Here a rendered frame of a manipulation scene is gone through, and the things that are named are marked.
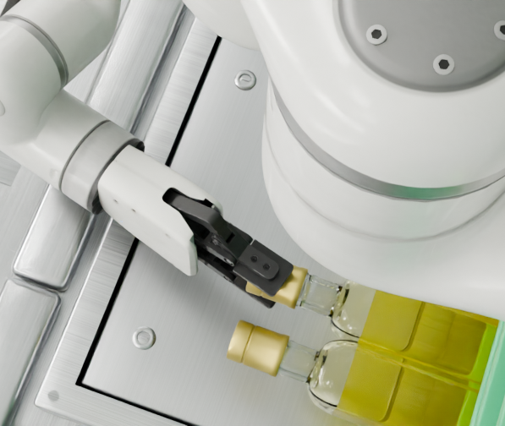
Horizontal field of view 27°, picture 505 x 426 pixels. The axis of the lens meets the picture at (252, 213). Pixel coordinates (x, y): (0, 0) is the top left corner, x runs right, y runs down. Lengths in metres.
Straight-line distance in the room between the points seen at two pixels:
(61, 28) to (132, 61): 0.24
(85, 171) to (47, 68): 0.09
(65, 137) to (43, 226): 0.17
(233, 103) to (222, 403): 0.30
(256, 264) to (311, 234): 0.46
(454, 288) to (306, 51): 0.13
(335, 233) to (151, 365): 0.63
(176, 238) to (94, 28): 0.19
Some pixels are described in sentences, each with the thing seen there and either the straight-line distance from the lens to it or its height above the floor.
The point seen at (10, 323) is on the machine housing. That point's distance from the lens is 1.03.
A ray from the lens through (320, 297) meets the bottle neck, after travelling 0.87.
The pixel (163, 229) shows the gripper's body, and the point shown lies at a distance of 0.85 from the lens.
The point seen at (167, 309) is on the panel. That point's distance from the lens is 1.01.
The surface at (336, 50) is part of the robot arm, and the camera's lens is 0.31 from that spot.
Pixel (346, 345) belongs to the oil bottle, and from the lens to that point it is 0.86.
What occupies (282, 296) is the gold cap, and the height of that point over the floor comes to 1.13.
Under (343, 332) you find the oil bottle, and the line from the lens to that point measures 0.86.
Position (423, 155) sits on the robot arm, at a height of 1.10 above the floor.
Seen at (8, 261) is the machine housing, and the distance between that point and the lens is 1.07.
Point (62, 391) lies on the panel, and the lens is 1.00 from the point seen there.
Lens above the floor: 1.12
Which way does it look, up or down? 4 degrees up
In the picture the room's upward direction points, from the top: 71 degrees counter-clockwise
